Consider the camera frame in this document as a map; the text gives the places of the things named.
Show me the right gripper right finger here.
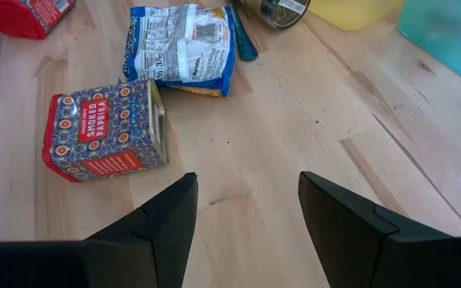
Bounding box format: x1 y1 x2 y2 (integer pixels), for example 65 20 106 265
297 170 455 288

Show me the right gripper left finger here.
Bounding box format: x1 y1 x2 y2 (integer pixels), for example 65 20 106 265
83 171 199 288

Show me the smoked paprika tin red lid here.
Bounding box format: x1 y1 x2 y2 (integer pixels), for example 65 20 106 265
41 78 170 183

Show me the blue white snack bag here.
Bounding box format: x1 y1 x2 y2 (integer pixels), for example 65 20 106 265
122 3 238 98

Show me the purple spoon teal handle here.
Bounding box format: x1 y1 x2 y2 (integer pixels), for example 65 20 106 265
228 0 259 62

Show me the herb spice jar white label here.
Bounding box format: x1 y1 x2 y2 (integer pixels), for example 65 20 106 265
238 0 311 31

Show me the light green plastic bin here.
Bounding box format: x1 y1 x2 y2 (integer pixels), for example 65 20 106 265
397 0 461 95

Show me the yellow plastic bin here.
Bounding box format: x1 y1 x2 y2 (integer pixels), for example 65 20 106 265
306 0 406 33

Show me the red grey packet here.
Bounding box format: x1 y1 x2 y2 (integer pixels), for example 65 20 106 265
0 0 78 40

